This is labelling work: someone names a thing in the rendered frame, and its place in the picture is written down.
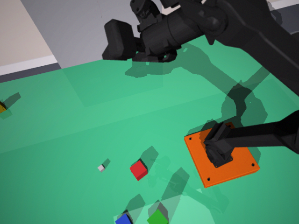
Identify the blue cube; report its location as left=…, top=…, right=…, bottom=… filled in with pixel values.
left=115, top=214, right=132, bottom=224

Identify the small white cube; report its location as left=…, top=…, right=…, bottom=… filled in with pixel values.
left=98, top=165, right=105, bottom=172

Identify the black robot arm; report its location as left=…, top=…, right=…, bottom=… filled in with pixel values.
left=130, top=0, right=299, bottom=168

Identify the yellow cube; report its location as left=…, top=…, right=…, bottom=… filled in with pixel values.
left=0, top=101, right=6, bottom=113

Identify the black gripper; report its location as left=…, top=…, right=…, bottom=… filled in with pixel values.
left=102, top=13, right=182, bottom=63

